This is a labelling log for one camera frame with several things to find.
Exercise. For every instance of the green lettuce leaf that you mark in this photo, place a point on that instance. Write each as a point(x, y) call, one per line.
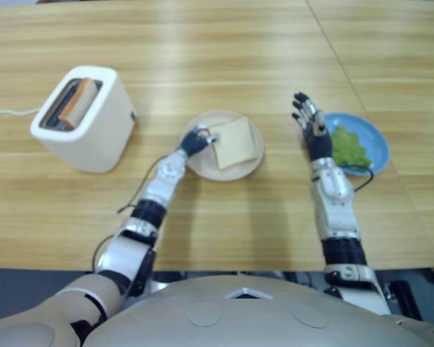
point(349, 148)

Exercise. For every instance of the beige plate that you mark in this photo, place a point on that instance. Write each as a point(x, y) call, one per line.
point(253, 159)

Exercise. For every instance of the blue plate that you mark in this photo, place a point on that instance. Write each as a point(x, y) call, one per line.
point(374, 142)

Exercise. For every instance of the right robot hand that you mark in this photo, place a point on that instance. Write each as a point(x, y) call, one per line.
point(318, 142)

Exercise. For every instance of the bread slice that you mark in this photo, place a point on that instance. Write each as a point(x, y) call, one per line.
point(80, 101)
point(235, 142)

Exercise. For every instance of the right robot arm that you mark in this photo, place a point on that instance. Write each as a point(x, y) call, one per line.
point(341, 220)

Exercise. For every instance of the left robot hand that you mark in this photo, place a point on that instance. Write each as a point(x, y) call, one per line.
point(193, 143)

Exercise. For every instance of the robot body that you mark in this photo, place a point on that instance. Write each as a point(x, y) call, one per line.
point(238, 318)

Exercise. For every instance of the cream toaster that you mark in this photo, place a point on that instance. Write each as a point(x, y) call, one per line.
point(85, 119)

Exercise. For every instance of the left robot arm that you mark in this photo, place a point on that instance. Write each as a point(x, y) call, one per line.
point(137, 231)

